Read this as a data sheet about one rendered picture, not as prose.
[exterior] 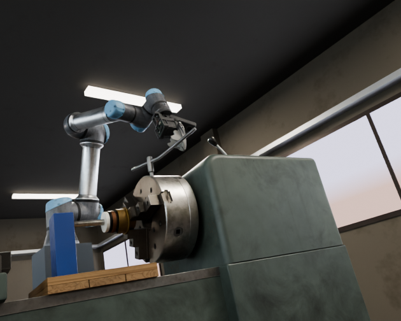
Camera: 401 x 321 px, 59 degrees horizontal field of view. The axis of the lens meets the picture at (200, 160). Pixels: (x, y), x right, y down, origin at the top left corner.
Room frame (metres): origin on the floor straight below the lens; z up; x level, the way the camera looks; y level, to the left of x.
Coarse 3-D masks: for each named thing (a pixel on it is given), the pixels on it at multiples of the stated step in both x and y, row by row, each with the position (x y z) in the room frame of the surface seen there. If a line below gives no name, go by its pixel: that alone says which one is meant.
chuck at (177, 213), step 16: (144, 176) 1.23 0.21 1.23; (160, 176) 1.21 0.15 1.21; (144, 192) 1.24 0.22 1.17; (160, 192) 1.15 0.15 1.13; (176, 192) 1.17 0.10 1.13; (160, 208) 1.16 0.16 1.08; (176, 208) 1.15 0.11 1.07; (144, 224) 1.30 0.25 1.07; (160, 224) 1.18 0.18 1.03; (176, 224) 1.16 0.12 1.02; (160, 240) 1.19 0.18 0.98; (176, 240) 1.19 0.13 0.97; (160, 256) 1.21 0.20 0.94; (176, 256) 1.26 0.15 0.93
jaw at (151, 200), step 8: (168, 192) 1.16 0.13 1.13; (144, 200) 1.16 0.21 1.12; (152, 200) 1.13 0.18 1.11; (160, 200) 1.15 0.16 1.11; (168, 200) 1.15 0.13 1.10; (136, 208) 1.17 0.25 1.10; (144, 208) 1.16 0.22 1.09; (152, 208) 1.15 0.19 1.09; (136, 216) 1.17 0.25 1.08; (144, 216) 1.19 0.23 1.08; (152, 216) 1.21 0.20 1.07
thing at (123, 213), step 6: (114, 210) 1.19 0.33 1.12; (120, 210) 1.18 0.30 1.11; (126, 210) 1.18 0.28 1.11; (114, 216) 1.15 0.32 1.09; (120, 216) 1.16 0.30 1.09; (126, 216) 1.17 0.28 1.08; (114, 222) 1.15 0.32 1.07; (120, 222) 1.16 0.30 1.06; (126, 222) 1.17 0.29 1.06; (132, 222) 1.20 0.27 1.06; (114, 228) 1.16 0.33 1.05; (120, 228) 1.17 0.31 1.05; (126, 228) 1.19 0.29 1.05; (132, 228) 1.22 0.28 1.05
